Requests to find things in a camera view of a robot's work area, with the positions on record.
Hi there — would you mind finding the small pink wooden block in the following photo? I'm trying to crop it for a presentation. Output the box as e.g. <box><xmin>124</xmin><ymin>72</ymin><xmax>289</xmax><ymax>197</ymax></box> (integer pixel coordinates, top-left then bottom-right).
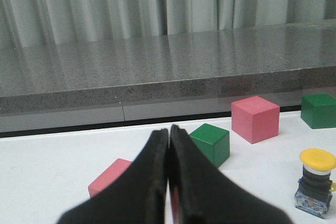
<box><xmin>88</xmin><ymin>158</ymin><xmax>132</xmax><ymax>198</ymax></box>

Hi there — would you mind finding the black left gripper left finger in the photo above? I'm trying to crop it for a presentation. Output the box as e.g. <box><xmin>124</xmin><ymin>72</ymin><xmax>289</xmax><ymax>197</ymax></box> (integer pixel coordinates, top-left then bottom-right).
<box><xmin>58</xmin><ymin>129</ymin><xmax>169</xmax><ymax>223</ymax></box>

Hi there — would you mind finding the right green wooden cube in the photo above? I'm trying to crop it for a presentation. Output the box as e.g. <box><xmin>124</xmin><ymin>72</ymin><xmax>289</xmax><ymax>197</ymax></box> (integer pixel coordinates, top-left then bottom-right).
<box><xmin>300</xmin><ymin>94</ymin><xmax>335</xmax><ymax>129</ymax></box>

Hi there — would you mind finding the green wooden cube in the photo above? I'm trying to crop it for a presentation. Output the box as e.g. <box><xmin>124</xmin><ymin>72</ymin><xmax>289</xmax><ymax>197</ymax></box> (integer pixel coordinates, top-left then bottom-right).
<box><xmin>189</xmin><ymin>123</ymin><xmax>230</xmax><ymax>167</ymax></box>
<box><xmin>300</xmin><ymin>94</ymin><xmax>335</xmax><ymax>129</ymax></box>

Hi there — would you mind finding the grey stone ledge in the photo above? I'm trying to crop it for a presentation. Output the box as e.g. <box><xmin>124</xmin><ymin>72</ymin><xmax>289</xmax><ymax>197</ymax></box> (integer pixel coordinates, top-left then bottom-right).
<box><xmin>1</xmin><ymin>19</ymin><xmax>335</xmax><ymax>133</ymax></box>

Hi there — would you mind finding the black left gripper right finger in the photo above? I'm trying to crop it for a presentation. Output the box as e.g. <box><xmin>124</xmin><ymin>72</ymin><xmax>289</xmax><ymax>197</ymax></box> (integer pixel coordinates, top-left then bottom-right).
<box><xmin>169</xmin><ymin>125</ymin><xmax>292</xmax><ymax>223</ymax></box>

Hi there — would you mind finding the left green wooden cube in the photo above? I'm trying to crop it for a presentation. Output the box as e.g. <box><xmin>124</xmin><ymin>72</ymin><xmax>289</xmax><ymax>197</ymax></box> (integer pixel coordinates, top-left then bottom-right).
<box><xmin>189</xmin><ymin>123</ymin><xmax>230</xmax><ymax>167</ymax></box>

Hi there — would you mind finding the tall pink wooden block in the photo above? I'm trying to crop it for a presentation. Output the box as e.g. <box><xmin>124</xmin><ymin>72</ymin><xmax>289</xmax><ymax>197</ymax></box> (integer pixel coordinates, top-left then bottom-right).
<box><xmin>231</xmin><ymin>96</ymin><xmax>280</xmax><ymax>144</ymax></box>

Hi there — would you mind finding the yellow push button switch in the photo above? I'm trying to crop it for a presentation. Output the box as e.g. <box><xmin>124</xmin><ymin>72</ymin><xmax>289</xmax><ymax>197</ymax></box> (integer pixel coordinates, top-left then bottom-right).
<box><xmin>294</xmin><ymin>148</ymin><xmax>335</xmax><ymax>219</ymax></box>

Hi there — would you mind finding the grey pleated curtain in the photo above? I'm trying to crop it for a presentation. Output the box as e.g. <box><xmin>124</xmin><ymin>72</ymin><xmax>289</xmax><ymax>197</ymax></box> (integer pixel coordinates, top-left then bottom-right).
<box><xmin>1</xmin><ymin>0</ymin><xmax>335</xmax><ymax>49</ymax></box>

